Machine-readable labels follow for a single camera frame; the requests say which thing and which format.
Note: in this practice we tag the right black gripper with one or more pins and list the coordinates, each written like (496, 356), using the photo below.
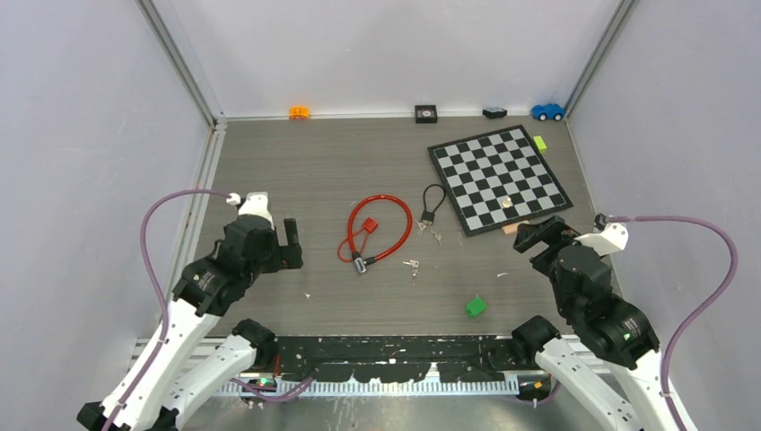
(548, 231)

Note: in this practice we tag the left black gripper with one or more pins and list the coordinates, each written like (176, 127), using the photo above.
(285, 257)

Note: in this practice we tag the black cable padlock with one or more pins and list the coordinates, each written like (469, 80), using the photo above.
(428, 214)

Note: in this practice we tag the small silver keys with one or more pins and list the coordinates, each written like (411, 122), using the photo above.
(422, 227)

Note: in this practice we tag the red hose lock keys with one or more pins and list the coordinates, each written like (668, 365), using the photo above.
(414, 266)

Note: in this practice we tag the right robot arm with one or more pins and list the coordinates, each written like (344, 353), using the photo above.
(612, 329)

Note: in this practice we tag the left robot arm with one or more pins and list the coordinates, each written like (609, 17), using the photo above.
(159, 392)

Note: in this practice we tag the tan wooden block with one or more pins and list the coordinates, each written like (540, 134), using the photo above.
(510, 229)

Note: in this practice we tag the black white chessboard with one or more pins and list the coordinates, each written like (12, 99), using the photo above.
(479, 172)

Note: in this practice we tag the blue toy brick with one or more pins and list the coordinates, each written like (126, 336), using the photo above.
(601, 223)

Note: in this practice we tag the green toy brick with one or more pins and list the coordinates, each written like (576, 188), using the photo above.
(475, 307)

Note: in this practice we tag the lime green block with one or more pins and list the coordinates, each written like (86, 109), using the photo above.
(540, 144)

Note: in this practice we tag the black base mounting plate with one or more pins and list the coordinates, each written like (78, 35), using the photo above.
(393, 359)

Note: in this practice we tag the blue toy car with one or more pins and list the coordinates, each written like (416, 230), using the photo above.
(543, 112)

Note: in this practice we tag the small black toy car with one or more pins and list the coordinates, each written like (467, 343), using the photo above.
(494, 112)

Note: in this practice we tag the orange toy block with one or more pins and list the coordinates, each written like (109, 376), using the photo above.
(298, 112)

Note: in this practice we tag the small black box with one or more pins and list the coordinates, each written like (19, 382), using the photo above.
(426, 114)

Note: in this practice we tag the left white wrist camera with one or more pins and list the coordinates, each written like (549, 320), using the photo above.
(253, 204)

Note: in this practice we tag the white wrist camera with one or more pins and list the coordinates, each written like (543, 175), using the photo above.
(253, 204)
(612, 239)

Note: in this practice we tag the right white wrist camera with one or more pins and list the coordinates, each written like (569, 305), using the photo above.
(612, 239)

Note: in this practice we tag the aluminium front rail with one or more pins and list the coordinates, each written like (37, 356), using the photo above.
(645, 376)

